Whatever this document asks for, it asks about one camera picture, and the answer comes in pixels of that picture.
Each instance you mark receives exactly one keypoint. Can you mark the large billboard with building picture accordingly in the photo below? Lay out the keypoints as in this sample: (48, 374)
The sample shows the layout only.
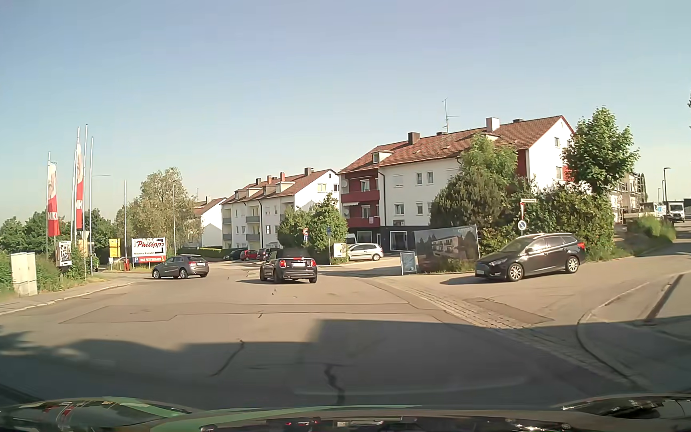
(446, 246)

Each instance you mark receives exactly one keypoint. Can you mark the red car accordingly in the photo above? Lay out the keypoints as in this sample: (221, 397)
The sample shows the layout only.
(249, 255)

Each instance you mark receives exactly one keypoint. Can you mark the grey asphalt road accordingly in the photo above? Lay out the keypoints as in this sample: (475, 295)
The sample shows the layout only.
(297, 324)

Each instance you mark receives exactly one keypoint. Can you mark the white building with red balconies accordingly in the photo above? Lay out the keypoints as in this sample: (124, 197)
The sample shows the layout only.
(417, 186)

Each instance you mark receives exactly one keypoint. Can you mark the lamp post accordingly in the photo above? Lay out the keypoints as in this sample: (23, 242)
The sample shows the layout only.
(665, 185)
(173, 216)
(125, 222)

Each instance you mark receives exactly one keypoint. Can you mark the small blue poster stand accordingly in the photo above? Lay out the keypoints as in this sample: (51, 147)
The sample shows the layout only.
(408, 262)

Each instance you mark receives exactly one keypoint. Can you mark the white lorry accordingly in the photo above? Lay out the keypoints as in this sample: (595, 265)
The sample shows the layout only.
(675, 210)

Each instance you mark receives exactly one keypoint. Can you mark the white and red billboard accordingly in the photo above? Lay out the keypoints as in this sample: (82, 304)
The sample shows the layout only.
(149, 249)

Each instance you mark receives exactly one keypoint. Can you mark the black convertible car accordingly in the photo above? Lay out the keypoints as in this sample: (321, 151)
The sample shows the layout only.
(289, 267)

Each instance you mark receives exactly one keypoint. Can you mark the grey pavement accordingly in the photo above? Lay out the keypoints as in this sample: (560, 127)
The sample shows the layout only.
(39, 299)
(669, 336)

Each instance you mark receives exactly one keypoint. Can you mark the low green hedge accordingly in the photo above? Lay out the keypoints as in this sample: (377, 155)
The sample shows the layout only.
(204, 252)

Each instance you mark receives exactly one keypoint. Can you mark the white apartment building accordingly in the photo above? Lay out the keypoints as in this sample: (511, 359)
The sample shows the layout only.
(261, 210)

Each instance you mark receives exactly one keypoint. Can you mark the row of trees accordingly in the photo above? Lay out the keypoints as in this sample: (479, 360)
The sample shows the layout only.
(27, 231)

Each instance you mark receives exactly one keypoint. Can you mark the grey hatchback car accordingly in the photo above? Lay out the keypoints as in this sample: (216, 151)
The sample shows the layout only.
(181, 266)

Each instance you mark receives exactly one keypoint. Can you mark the white car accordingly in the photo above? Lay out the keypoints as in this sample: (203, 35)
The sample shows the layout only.
(365, 251)

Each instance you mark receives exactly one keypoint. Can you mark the large green bush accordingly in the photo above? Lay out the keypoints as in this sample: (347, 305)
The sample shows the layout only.
(483, 192)

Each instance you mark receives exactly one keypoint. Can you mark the dark parked car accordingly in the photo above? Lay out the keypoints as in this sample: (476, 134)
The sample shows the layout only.
(234, 254)

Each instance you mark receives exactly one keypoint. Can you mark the tall pale green tree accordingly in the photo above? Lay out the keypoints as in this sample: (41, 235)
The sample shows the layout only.
(162, 207)

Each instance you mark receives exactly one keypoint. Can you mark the grey building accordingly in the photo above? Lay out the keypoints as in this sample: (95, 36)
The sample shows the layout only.
(628, 195)

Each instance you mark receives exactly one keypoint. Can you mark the white house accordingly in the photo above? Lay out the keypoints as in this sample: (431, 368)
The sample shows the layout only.
(210, 223)

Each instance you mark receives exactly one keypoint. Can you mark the light grey street cabinet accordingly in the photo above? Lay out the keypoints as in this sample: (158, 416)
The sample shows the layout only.
(24, 273)

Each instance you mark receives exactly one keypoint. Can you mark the red and white flag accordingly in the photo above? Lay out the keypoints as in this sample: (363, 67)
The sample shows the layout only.
(52, 207)
(79, 192)

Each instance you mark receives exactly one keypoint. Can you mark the white advertising board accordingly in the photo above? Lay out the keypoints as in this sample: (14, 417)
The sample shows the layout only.
(64, 253)

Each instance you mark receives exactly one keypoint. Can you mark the green bushes on bank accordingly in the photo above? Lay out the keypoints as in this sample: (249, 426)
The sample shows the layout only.
(651, 229)

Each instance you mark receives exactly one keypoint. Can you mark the yellow sign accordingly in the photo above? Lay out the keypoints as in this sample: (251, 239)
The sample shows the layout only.
(114, 247)

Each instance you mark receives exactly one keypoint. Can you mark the dark grey estate car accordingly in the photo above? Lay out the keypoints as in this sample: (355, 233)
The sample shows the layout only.
(531, 255)

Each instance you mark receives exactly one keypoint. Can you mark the grey flagpole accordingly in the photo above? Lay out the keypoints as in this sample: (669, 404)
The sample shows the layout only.
(90, 204)

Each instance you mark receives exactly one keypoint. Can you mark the round road sign on post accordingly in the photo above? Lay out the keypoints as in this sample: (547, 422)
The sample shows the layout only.
(306, 235)

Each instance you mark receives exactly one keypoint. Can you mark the car's own bonnet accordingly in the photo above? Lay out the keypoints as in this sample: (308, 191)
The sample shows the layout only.
(345, 417)

